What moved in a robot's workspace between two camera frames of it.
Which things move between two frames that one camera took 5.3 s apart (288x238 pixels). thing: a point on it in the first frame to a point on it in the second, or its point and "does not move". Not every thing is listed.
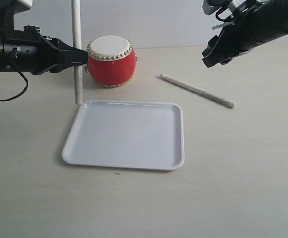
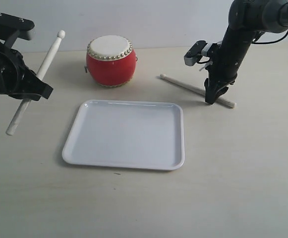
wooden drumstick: (77, 34) to (25, 102)
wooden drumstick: (200, 91) does not move
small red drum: (111, 60) does not move
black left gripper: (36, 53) to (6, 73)
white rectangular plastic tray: (134, 134) does not move
